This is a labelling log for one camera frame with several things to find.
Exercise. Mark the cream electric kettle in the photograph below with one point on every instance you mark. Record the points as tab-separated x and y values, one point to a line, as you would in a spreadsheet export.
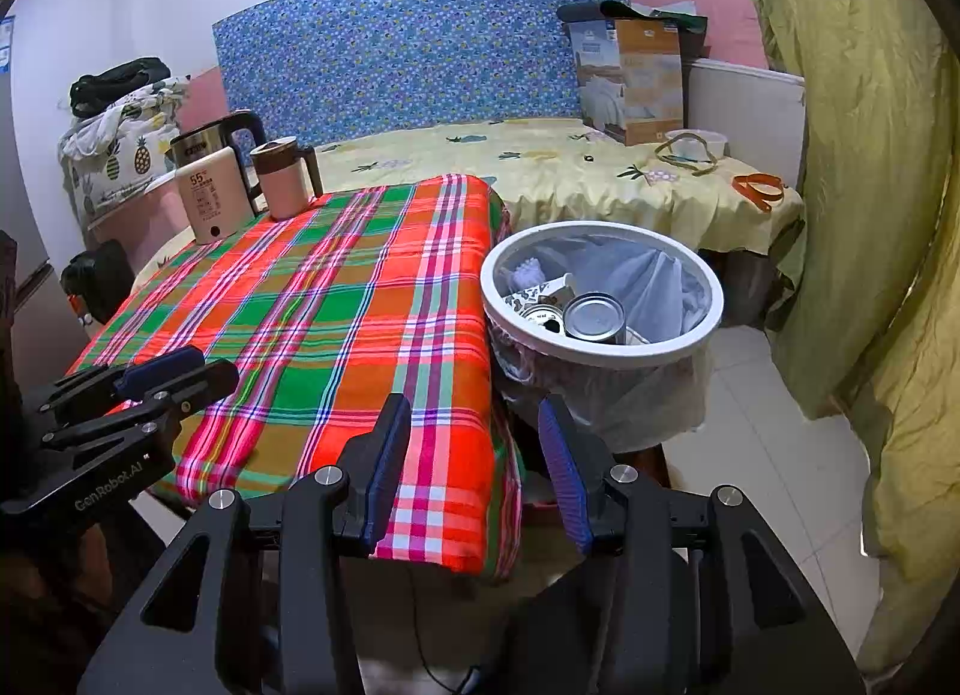
196	140

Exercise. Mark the grey refrigerator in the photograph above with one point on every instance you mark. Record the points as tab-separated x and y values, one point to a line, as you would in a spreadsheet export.
15	140

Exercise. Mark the red cartoon drink can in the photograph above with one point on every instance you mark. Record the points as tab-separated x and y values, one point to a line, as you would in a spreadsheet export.
595	318
546	324

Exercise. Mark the yellow-green hanging quilt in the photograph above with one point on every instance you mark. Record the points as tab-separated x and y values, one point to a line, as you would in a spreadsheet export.
862	177

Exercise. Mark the white cabinet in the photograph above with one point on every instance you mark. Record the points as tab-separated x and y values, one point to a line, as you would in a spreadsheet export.
742	117

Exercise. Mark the blue floral headboard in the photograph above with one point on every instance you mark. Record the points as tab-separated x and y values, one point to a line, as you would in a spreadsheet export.
420	57

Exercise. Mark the black backpack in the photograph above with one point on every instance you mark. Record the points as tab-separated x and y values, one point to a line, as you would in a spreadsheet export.
105	275

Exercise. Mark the clear plastic bin liner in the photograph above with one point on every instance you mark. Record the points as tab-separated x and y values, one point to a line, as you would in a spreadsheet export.
660	282

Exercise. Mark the white bowl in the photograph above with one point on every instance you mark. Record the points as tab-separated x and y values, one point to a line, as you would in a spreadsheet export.
709	143

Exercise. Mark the cream water warmer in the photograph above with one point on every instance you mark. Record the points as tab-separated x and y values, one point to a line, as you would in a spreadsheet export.
214	196

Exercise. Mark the white foam net sleeve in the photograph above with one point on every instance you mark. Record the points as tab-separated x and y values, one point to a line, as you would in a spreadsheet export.
529	273

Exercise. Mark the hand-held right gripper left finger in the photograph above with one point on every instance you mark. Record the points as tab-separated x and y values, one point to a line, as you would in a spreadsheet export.
386	470

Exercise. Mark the patterned paper cup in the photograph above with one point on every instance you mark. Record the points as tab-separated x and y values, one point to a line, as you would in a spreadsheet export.
555	288

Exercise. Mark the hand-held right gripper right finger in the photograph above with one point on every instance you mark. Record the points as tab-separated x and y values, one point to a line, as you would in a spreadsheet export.
566	477

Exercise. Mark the black bag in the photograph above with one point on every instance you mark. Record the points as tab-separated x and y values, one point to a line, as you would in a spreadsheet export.
120	83

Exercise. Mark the printed cardboard box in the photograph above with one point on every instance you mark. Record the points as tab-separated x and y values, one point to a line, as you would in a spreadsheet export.
645	87

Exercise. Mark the plaid tablecloth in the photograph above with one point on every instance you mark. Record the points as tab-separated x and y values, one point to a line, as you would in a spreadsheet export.
300	327

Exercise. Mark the pineapple print cloth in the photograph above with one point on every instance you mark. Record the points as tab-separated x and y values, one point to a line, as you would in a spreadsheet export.
120	147

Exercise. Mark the white round trash bin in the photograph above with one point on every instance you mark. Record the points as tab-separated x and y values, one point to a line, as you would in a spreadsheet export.
600	359

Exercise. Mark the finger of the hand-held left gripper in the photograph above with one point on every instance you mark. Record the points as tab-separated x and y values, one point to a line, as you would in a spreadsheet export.
161	369
210	380

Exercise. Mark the pink cabinet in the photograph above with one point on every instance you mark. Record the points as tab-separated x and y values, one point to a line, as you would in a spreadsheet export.
161	203

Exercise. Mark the blue refrigerator label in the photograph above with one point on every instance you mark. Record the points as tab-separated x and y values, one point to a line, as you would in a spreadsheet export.
6	42

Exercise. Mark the yellow printed bed sheet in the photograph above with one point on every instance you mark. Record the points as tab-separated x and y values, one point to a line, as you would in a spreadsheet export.
562	170

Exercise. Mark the black rolled mat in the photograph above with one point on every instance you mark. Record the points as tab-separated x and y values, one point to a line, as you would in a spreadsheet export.
581	12

